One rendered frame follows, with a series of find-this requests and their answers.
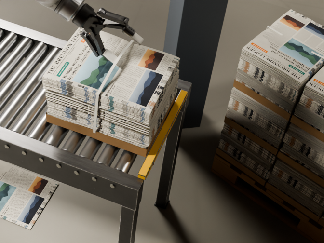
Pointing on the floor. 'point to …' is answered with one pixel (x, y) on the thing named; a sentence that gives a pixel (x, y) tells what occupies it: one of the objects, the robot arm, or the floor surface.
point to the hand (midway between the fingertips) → (128, 51)
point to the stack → (274, 161)
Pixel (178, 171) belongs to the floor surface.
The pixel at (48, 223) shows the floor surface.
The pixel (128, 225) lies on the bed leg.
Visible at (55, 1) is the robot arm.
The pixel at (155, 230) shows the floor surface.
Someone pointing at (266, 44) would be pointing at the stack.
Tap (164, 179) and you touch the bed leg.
